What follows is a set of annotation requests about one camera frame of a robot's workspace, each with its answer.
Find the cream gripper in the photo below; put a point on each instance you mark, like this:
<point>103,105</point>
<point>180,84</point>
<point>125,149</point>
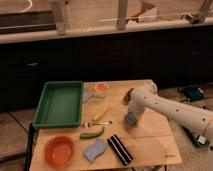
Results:
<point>138,115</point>

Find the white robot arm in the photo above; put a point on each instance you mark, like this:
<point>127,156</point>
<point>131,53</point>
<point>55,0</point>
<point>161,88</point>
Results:
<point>195,119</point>

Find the black white striped eraser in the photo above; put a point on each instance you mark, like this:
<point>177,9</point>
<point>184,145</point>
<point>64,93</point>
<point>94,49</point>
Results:
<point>120,150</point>

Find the green plastic tray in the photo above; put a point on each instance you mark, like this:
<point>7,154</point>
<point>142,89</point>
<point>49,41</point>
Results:
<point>60,105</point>

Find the small orange-filled cup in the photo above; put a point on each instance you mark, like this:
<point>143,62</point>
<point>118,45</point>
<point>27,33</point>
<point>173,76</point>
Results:
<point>101,89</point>

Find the small brush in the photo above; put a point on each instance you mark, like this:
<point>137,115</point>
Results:
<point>90,124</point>

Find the grey cloth piece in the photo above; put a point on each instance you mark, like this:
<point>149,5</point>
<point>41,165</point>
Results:
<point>87,95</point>

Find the blue device on floor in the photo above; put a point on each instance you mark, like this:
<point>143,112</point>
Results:
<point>191,93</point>

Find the light blue sponge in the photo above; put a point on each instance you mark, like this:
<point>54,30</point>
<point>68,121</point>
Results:
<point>95,150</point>

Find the green bin with clutter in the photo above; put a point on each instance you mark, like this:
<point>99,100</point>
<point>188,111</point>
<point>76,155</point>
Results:
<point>197,140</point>

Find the orange plastic bowl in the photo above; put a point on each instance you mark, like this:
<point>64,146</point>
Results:
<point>58,152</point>

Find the black table leg bar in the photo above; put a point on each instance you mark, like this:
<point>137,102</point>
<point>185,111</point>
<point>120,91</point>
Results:
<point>30,143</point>

